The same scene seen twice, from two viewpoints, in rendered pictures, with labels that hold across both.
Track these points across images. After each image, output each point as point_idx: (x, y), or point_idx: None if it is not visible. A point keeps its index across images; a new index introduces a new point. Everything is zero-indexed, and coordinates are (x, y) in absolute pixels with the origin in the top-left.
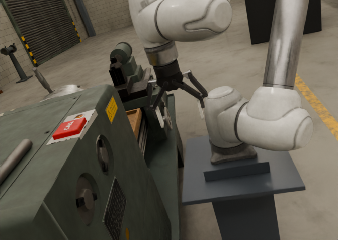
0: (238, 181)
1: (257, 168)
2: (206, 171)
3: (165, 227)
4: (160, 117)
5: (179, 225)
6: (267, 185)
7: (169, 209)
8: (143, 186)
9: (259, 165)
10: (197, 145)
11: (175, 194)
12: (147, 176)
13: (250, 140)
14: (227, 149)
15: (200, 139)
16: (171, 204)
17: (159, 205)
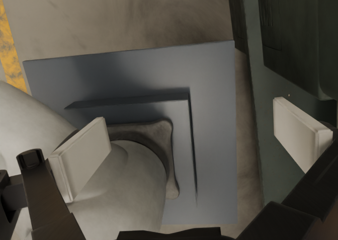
0: (127, 85)
1: (89, 103)
2: (179, 99)
3: (270, 29)
4: (293, 115)
5: (248, 60)
6: (77, 68)
7: (269, 95)
8: None
9: (81, 105)
10: (212, 200)
11: (261, 127)
12: (323, 54)
13: (43, 108)
14: (128, 138)
15: (205, 214)
16: (267, 105)
17: (284, 52)
